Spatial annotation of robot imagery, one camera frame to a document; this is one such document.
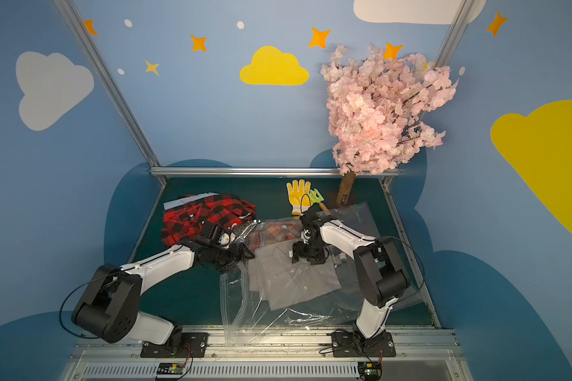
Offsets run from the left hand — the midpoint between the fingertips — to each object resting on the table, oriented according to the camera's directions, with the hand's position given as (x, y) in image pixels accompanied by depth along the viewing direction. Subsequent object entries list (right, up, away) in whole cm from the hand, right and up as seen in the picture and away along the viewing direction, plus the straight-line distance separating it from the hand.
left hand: (248, 258), depth 88 cm
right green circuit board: (+41, -32, -15) cm, 54 cm away
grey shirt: (+13, -8, -3) cm, 16 cm away
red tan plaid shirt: (+9, +9, +8) cm, 15 cm away
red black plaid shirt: (-28, +13, +8) cm, 32 cm away
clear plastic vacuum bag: (+2, -16, -13) cm, 21 cm away
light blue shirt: (-31, +22, +19) cm, 43 cm away
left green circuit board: (-21, -31, -16) cm, 41 cm away
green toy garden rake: (+29, +24, +28) cm, 46 cm away
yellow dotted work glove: (+19, +26, +31) cm, 45 cm away
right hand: (+22, -1, +3) cm, 22 cm away
